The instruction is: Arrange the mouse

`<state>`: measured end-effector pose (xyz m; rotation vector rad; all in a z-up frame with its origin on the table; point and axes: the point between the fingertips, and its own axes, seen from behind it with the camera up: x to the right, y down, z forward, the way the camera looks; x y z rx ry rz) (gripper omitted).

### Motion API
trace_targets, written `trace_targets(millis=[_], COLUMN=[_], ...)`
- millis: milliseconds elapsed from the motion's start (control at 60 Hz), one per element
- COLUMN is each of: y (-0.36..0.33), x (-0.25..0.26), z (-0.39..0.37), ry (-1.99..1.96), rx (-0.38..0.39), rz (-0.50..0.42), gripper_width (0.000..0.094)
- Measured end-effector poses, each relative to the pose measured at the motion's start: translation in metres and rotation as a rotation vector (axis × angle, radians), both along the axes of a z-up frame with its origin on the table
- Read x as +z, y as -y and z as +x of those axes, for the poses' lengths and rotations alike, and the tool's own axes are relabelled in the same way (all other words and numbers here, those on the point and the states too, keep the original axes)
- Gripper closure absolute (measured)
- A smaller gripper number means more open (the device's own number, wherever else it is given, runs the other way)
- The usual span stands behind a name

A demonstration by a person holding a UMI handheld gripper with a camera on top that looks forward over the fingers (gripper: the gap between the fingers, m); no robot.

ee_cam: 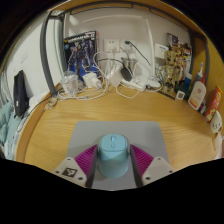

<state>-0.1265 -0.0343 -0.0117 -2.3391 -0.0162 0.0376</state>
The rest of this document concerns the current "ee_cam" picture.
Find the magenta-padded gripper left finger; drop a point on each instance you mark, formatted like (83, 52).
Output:
(70, 170)

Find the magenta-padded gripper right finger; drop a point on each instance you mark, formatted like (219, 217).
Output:
(156, 170)

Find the light blue computer mouse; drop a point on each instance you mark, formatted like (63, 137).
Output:
(113, 155)

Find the grey mouse pad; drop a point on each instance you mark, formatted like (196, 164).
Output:
(116, 128)

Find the clear plastic cup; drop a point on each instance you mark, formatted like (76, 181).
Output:
(219, 145)

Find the bed with teal bedding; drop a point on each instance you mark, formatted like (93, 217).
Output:
(6, 130)

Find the small white clock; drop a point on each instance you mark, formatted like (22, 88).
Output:
(180, 95)

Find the white lotion bottle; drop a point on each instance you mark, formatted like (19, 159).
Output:
(197, 96)

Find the red chips can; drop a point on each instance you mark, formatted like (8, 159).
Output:
(214, 105)

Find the clear plastic jar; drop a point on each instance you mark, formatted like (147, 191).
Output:
(69, 83)

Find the white power strip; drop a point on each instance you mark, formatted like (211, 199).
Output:
(135, 85)

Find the black backpack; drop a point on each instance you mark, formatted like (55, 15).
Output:
(20, 93)

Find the small white charger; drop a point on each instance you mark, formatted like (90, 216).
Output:
(90, 80)

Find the large white power adapter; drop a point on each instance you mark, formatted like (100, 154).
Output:
(115, 76)

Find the metal cup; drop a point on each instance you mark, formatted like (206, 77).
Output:
(129, 64)

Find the robot model kit box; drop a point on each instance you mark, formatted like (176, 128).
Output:
(80, 53)

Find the colourful printed box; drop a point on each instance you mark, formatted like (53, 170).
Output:
(172, 39)

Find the white wall socket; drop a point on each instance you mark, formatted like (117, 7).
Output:
(111, 45)

